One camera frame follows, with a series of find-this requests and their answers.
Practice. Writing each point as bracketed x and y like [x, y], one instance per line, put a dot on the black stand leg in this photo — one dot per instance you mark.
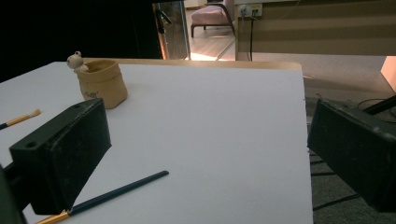
[381, 105]

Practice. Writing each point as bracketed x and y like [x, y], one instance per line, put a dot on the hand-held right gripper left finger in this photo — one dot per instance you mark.
[59, 161]

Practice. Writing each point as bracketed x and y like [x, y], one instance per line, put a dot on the pink armchair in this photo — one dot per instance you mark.
[208, 15]

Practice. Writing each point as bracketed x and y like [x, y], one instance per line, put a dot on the glass door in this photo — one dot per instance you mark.
[177, 34]

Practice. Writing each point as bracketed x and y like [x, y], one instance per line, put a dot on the white wall power outlet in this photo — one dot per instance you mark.
[250, 10]

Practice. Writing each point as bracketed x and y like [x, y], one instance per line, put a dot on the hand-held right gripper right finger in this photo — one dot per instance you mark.
[358, 155]

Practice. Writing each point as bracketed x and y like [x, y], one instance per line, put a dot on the tan pen holder with bear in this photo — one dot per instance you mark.
[102, 84]

